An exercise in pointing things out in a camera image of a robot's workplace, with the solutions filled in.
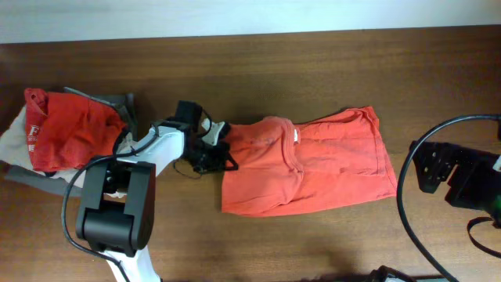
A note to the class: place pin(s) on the beige folded shirt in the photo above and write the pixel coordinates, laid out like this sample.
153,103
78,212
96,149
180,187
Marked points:
14,150

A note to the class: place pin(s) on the orange soccer t-shirt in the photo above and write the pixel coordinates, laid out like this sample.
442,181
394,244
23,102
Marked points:
292,169

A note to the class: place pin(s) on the red folded shirt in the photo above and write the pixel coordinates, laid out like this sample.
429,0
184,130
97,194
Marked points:
67,130

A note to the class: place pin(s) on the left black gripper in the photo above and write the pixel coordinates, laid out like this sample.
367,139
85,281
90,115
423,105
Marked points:
214,157

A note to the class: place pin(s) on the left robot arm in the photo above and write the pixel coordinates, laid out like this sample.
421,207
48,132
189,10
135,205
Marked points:
117,206

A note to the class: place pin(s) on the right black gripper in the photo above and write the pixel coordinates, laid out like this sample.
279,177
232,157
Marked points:
452,171

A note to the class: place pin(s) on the grey folded shirt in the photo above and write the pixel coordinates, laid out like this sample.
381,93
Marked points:
123,105

